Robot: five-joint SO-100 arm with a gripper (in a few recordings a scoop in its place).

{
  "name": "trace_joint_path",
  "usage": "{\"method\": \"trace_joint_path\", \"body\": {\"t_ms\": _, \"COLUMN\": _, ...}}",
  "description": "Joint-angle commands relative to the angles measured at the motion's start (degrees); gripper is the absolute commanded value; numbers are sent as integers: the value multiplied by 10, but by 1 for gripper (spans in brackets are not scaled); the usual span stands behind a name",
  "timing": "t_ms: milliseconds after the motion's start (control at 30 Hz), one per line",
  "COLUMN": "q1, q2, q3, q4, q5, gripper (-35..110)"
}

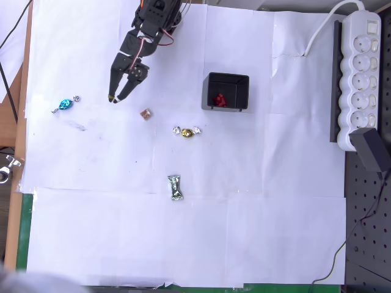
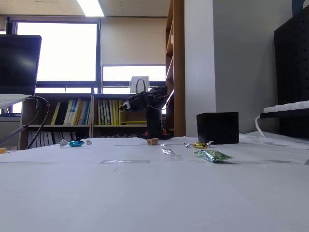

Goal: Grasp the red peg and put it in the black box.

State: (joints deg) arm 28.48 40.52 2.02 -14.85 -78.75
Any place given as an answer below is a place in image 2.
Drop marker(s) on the green foil snack packet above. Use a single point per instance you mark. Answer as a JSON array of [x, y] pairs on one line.
[[212, 155]]

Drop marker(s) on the clear wrapped candy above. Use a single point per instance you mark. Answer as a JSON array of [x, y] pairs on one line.
[[172, 154]]

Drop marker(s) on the dark blue rounded object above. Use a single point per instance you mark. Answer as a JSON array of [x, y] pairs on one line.
[[298, 8]]

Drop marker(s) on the clear plastic cup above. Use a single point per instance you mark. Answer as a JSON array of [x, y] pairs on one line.
[[11, 149]]

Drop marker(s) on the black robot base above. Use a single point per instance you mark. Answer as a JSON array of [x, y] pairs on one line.
[[144, 137]]

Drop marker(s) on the white power strip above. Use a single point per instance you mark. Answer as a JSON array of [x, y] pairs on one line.
[[287, 106]]

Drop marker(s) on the beige roller blind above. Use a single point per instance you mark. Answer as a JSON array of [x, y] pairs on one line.
[[132, 41]]

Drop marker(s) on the gold wrapped candy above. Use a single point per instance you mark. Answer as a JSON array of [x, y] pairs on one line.
[[199, 145]]

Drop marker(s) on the dark window frame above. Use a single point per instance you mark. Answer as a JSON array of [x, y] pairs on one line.
[[98, 53]]

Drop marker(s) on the yellow slanted book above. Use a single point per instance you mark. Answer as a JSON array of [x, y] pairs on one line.
[[55, 114]]

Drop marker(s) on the framed certificate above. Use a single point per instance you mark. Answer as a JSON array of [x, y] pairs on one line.
[[133, 84]]

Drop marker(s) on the clear tape strip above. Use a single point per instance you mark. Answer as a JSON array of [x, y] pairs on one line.
[[124, 161]]

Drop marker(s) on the wide yellow binder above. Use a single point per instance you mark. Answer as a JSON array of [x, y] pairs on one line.
[[123, 111]]

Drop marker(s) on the small orange object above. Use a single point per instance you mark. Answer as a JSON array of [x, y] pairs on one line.
[[2, 151]]

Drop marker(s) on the black box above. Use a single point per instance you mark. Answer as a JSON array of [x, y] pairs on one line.
[[217, 128]]

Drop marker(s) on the dark shelf ledge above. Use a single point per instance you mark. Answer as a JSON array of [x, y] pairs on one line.
[[285, 114]]

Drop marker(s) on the green white book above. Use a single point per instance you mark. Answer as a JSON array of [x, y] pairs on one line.
[[87, 113]]

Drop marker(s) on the yellow long tube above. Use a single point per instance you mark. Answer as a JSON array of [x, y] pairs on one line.
[[135, 122]]

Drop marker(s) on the ceiling light panel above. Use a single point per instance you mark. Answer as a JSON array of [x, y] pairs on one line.
[[91, 7]]

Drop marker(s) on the blue wrapped candy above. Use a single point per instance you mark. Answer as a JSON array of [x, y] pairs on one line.
[[76, 143]]

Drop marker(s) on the black pegboard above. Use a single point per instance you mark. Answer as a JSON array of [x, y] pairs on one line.
[[292, 72]]

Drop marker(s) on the black laptop screen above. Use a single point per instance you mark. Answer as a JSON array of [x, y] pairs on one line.
[[18, 65]]

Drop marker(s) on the white paper table cover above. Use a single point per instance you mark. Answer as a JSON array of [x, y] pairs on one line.
[[144, 193]]

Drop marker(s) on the tall wooden bookshelf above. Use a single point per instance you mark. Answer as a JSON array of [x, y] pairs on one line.
[[178, 60]]

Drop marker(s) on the brown caramel cube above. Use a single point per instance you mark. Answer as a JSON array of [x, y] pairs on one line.
[[152, 142]]

